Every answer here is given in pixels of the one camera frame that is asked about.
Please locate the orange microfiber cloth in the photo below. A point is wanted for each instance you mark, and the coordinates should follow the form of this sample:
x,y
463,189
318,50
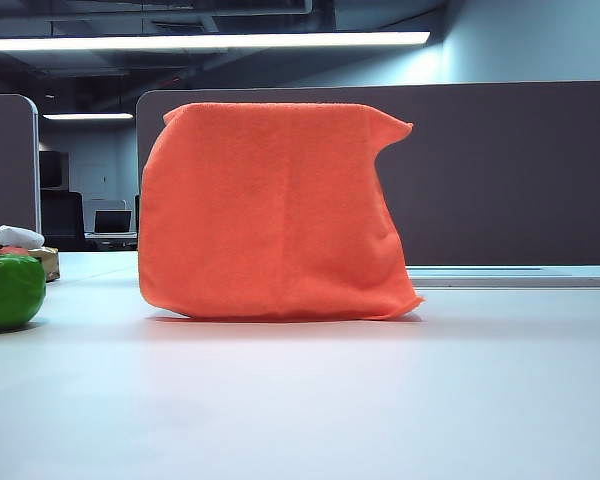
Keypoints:
x,y
270,210

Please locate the dark laptop screen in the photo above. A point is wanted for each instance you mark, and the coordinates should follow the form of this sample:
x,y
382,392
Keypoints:
x,y
113,221

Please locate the wide brown desk partition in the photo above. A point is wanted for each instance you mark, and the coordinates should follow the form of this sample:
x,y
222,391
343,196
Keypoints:
x,y
505,175

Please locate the long ceiling light strip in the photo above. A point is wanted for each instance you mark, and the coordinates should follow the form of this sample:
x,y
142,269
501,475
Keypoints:
x,y
205,41

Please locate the black office chair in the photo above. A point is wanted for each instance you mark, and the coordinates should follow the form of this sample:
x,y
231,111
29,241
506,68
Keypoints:
x,y
60,215

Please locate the short ceiling light strip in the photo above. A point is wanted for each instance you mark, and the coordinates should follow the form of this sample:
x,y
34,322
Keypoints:
x,y
85,115

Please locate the cardboard tissue box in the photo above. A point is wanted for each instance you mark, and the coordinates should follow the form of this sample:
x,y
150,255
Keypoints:
x,y
51,264

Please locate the dark background monitor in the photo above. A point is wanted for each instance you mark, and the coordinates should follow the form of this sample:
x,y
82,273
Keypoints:
x,y
50,167

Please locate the white tissue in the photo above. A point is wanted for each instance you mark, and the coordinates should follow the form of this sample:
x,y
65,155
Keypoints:
x,y
10,235

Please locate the green toy apple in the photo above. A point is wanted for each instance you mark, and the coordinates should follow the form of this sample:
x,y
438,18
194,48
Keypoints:
x,y
5,295

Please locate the narrow brown desk partition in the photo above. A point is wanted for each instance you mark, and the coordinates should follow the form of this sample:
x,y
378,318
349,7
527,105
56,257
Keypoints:
x,y
5,165

